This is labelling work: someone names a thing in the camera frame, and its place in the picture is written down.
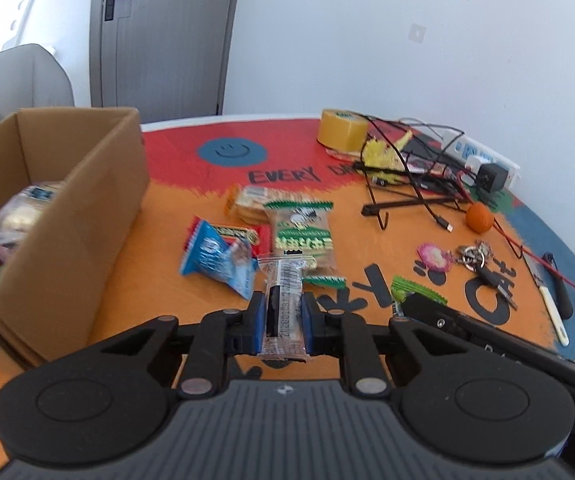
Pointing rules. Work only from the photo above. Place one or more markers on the white power strip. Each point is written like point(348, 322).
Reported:
point(473, 154)

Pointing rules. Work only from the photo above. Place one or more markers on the blue triangular snack pack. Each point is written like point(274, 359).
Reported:
point(236, 267)

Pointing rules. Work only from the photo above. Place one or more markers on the yellow plastic wrapper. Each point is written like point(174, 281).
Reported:
point(382, 158)

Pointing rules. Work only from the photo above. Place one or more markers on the red candy bar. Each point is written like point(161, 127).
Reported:
point(237, 234)

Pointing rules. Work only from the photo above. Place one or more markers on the grey chair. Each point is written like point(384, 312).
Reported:
point(30, 76)

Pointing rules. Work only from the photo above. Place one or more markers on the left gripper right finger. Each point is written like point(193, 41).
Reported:
point(356, 345)

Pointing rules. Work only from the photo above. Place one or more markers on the orange mandarin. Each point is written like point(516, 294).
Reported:
point(479, 218)

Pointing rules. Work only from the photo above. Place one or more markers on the orange cracker pack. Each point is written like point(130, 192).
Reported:
point(248, 203)

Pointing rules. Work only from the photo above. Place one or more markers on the white perforated panel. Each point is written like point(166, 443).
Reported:
point(18, 24)

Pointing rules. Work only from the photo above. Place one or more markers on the cat cartoon table mat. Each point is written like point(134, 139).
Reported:
point(277, 390)

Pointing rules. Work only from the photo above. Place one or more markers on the white cake bar pack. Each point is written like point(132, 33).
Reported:
point(23, 210)

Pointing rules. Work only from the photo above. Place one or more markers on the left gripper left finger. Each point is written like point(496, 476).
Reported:
point(210, 346)

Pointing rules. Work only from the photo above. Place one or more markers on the green candy pack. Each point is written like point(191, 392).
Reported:
point(402, 289)

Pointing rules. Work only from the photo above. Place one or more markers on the bunch of keys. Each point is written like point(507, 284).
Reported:
point(474, 258)

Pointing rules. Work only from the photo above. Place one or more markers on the black power adapter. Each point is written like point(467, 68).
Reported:
point(491, 177)

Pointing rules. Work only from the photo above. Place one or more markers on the white handled knife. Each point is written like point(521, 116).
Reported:
point(548, 300)

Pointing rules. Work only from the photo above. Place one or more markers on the black metal stand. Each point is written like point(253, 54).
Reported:
point(390, 189)

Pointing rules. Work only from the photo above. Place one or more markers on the clear barcode snack stick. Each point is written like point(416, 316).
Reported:
point(283, 337)

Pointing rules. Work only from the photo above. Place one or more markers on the pink keychain charm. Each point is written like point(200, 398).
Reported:
point(435, 258)

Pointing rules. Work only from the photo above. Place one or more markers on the grey door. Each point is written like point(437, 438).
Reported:
point(167, 58)

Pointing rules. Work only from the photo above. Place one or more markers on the green white biscuit pack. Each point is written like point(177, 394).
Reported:
point(303, 227)

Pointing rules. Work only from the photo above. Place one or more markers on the black pen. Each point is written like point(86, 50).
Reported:
point(562, 298)

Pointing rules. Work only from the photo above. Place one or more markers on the yellow tape roll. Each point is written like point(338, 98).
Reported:
point(342, 131)

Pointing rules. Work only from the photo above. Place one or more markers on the brown cardboard box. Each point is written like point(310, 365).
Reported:
point(53, 282)

